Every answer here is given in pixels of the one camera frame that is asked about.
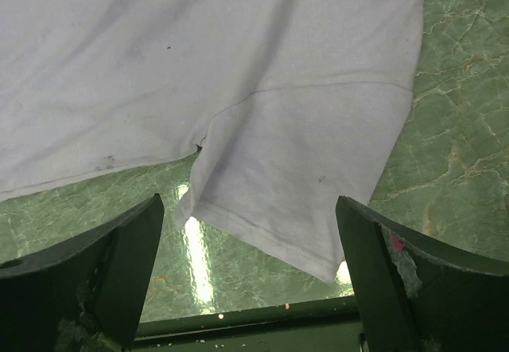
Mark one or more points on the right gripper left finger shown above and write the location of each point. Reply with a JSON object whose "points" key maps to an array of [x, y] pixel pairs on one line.
{"points": [[85, 293]]}

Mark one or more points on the purple t shirt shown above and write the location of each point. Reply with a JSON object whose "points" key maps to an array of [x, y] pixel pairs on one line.
{"points": [[286, 104]]}

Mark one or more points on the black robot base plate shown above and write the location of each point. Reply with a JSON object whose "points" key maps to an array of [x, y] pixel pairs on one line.
{"points": [[319, 325]]}

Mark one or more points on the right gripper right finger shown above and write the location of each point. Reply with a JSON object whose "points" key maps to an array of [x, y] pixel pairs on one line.
{"points": [[416, 293]]}

